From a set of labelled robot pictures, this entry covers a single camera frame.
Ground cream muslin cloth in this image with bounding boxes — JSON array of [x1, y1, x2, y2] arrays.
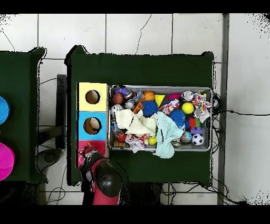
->
[[114, 108, 158, 137]]

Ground mint knitted cloth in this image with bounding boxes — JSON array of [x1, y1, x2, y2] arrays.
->
[[152, 111, 185, 160]]

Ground blue fuzzy ball with eyes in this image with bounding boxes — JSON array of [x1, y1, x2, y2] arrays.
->
[[168, 109, 186, 127]]

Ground orange striped plush tiger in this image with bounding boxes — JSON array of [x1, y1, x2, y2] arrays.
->
[[79, 141, 95, 156]]

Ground clear mesh bin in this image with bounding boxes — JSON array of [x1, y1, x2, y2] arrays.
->
[[108, 85, 213, 152]]

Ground wooden box with three holes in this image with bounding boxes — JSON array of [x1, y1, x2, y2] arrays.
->
[[75, 81, 110, 169]]

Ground orange plastic block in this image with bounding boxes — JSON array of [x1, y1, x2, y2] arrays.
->
[[132, 101, 144, 114]]

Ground blue spiky ball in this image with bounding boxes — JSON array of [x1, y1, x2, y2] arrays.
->
[[142, 100, 159, 118]]

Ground orange basketball toy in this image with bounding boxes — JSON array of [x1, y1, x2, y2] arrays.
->
[[143, 90, 156, 101]]

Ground brown football toy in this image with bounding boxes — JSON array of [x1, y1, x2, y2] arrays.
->
[[111, 92, 124, 105]]

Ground dark green tablecloth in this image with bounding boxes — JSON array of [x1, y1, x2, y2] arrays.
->
[[0, 47, 48, 183], [64, 45, 215, 186]]

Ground globe print ball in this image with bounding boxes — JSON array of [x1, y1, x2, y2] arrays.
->
[[180, 130, 192, 143]]

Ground black and white soccer ball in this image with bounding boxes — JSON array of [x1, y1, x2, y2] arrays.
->
[[191, 133, 205, 146]]

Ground blue bowl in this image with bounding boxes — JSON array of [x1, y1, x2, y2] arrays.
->
[[0, 96, 11, 125]]

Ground magenta bowl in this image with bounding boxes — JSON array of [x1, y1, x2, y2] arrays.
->
[[0, 142, 15, 181]]

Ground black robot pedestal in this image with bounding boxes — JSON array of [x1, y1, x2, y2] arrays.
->
[[124, 182, 163, 205]]

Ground black cable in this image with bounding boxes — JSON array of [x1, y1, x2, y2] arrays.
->
[[211, 92, 270, 116]]

